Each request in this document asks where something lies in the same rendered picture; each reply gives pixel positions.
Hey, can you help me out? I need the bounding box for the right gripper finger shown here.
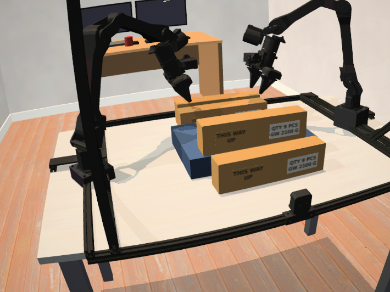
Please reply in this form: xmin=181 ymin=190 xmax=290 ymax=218
xmin=247 ymin=67 xmax=262 ymax=88
xmin=259 ymin=74 xmax=277 ymax=94

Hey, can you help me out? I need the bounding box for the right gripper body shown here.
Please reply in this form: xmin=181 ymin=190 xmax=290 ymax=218
xmin=246 ymin=48 xmax=282 ymax=80

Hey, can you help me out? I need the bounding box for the blue raised platform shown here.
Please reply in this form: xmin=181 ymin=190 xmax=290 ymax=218
xmin=171 ymin=122 xmax=212 ymax=179

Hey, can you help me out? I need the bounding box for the brown cardboard carton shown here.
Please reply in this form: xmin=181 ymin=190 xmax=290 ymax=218
xmin=174 ymin=91 xmax=260 ymax=123
xmin=211 ymin=136 xmax=326 ymax=194
xmin=176 ymin=98 xmax=268 ymax=125
xmin=196 ymin=105 xmax=307 ymax=156

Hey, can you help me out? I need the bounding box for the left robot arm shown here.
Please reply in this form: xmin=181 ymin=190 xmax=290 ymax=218
xmin=70 ymin=12 xmax=198 ymax=174

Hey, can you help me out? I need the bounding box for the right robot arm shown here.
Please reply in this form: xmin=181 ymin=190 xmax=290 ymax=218
xmin=242 ymin=0 xmax=363 ymax=111

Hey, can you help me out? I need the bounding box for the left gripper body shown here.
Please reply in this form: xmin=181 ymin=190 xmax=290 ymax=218
xmin=160 ymin=56 xmax=192 ymax=91

